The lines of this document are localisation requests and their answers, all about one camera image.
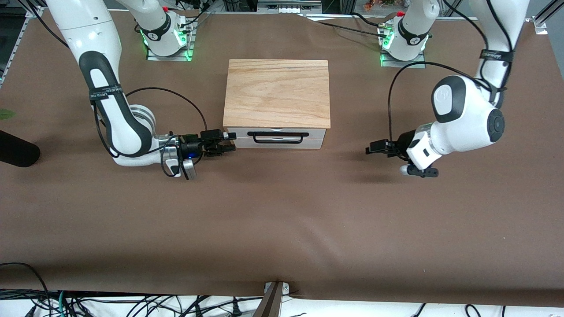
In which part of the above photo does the wooden drawer cabinet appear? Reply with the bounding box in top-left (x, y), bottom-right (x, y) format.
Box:
top-left (223, 59), bottom-right (332, 150)

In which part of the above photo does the black base cable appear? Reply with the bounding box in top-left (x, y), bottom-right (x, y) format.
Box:
top-left (308, 11), bottom-right (388, 38)

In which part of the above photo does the black right arm strap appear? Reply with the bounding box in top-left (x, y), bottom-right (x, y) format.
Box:
top-left (88, 85), bottom-right (123, 101)

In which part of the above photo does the black looped floor cable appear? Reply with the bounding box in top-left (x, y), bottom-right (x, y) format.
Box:
top-left (0, 262), bottom-right (53, 317)

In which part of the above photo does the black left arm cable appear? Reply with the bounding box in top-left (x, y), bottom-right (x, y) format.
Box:
top-left (388, 0), bottom-right (514, 144)

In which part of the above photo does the brown table cover sheet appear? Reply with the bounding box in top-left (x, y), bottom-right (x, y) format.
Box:
top-left (0, 11), bottom-right (564, 307)

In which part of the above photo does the black cylindrical object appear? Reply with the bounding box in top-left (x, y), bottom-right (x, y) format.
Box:
top-left (0, 130), bottom-right (41, 168)

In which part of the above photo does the black left arm strap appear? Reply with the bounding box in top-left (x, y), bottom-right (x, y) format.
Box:
top-left (479, 49), bottom-right (515, 62)

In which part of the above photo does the brown camera mount bracket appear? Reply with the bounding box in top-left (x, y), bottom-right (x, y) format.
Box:
top-left (253, 282), bottom-right (291, 317)

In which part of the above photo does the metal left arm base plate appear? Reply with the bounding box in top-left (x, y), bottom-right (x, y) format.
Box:
top-left (380, 51), bottom-right (427, 69)

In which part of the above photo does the aluminium frame profile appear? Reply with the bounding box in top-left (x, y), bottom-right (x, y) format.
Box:
top-left (532, 0), bottom-right (564, 35)
top-left (0, 5), bottom-right (47, 86)

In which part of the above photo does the black arm strap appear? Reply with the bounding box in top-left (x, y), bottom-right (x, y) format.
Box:
top-left (88, 85), bottom-right (123, 101)
top-left (479, 49), bottom-right (515, 62)

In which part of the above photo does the black drawer handle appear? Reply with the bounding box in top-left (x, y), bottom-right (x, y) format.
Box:
top-left (247, 131), bottom-right (309, 144)

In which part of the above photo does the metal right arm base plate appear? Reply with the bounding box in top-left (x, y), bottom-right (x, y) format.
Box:
top-left (147, 20), bottom-right (194, 62)

